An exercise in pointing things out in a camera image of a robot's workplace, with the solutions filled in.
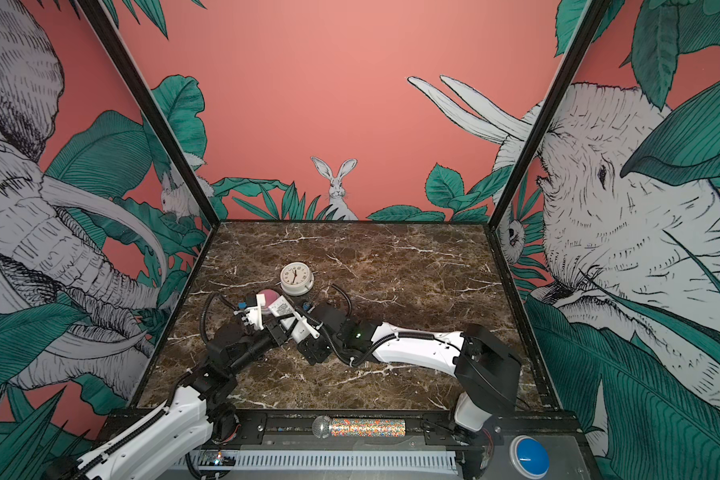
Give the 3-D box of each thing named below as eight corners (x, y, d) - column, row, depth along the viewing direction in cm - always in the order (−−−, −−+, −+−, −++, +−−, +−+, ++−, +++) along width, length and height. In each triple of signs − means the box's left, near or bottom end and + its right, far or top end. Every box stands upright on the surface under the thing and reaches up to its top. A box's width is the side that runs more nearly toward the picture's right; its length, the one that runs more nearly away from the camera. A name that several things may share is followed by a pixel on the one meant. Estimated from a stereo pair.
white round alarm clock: (279, 295, 101) (275, 287, 97) (285, 269, 108) (282, 261, 104) (312, 295, 101) (310, 287, 97) (316, 270, 108) (314, 261, 104)
